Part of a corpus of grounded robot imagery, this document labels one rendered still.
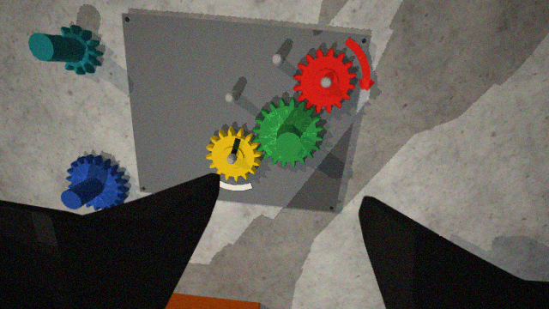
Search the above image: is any white arrow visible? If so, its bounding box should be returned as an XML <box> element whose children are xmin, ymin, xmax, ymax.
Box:
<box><xmin>220</xmin><ymin>181</ymin><xmax>252</xmax><ymax>191</ymax></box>

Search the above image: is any red gear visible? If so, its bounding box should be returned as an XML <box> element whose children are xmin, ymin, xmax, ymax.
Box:
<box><xmin>293</xmin><ymin>48</ymin><xmax>356</xmax><ymax>113</ymax></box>

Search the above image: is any green gear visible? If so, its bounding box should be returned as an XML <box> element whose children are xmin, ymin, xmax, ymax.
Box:
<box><xmin>252</xmin><ymin>97</ymin><xmax>324</xmax><ymax>167</ymax></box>

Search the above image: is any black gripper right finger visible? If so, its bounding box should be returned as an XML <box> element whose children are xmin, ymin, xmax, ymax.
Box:
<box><xmin>358</xmin><ymin>196</ymin><xmax>549</xmax><ymax>309</ymax></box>

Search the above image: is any teal gear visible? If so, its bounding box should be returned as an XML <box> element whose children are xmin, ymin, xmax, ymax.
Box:
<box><xmin>28</xmin><ymin>25</ymin><xmax>104</xmax><ymax>75</ymax></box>

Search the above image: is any red curved arrow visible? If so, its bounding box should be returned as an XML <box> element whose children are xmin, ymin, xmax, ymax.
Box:
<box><xmin>345</xmin><ymin>38</ymin><xmax>375</xmax><ymax>91</ymax></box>

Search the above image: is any yellow gear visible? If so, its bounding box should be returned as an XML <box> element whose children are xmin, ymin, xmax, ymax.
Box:
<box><xmin>206</xmin><ymin>126</ymin><xmax>262</xmax><ymax>182</ymax></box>

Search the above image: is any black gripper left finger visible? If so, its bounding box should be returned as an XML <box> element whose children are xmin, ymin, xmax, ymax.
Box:
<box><xmin>0</xmin><ymin>173</ymin><xmax>220</xmax><ymax>309</ymax></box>

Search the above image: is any grey flat board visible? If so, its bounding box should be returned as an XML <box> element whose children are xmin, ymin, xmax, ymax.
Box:
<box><xmin>121</xmin><ymin>13</ymin><xmax>371</xmax><ymax>212</ymax></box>

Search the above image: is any blue gear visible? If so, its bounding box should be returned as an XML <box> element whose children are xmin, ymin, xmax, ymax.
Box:
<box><xmin>61</xmin><ymin>154</ymin><xmax>130</xmax><ymax>211</ymax></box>

